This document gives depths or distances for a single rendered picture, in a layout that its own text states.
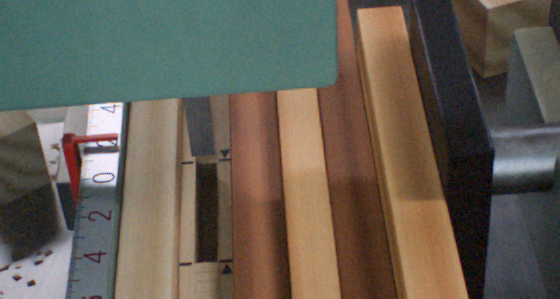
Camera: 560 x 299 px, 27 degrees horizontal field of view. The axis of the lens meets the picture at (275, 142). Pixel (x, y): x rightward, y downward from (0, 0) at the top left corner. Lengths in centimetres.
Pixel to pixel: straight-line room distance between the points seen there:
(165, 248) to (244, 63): 7
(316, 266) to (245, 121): 9
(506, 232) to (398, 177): 10
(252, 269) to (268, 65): 7
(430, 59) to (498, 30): 14
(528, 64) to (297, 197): 11
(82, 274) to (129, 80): 7
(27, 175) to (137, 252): 26
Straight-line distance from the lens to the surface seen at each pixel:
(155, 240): 41
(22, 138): 64
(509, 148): 42
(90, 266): 40
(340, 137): 44
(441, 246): 36
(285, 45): 37
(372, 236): 40
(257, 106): 46
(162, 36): 37
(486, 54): 54
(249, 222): 41
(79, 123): 63
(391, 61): 44
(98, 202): 42
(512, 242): 47
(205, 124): 43
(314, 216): 40
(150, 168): 44
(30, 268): 62
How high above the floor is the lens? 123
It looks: 40 degrees down
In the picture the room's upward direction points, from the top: 5 degrees counter-clockwise
